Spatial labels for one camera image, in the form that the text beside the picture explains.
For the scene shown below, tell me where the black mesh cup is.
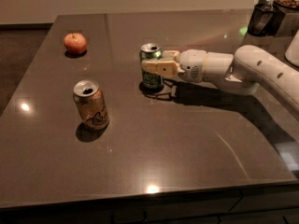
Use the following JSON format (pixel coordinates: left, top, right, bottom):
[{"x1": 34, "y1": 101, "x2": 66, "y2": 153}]
[{"x1": 248, "y1": 4, "x2": 278, "y2": 36}]

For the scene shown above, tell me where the red apple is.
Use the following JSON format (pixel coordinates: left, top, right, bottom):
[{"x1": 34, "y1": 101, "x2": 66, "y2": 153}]
[{"x1": 64, "y1": 33, "x2": 87, "y2": 55}]

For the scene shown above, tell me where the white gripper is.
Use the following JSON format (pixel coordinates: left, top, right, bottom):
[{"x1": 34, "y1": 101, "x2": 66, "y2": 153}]
[{"x1": 141, "y1": 49, "x2": 207, "y2": 83}]

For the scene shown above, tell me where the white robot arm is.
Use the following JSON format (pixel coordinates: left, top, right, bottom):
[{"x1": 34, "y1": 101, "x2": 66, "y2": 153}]
[{"x1": 141, "y1": 45, "x2": 299, "y2": 119}]

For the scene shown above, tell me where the green soda can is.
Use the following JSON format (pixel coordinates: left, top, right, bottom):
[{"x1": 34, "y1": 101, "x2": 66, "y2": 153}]
[{"x1": 139, "y1": 43, "x2": 164, "y2": 89}]

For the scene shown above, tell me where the dark snack container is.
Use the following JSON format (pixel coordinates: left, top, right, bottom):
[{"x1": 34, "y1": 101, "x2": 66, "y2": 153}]
[{"x1": 259, "y1": 0, "x2": 299, "y2": 36}]

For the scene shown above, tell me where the orange soda can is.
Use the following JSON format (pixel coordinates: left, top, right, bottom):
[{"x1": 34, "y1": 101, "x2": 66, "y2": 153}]
[{"x1": 73, "y1": 79, "x2": 109, "y2": 131}]

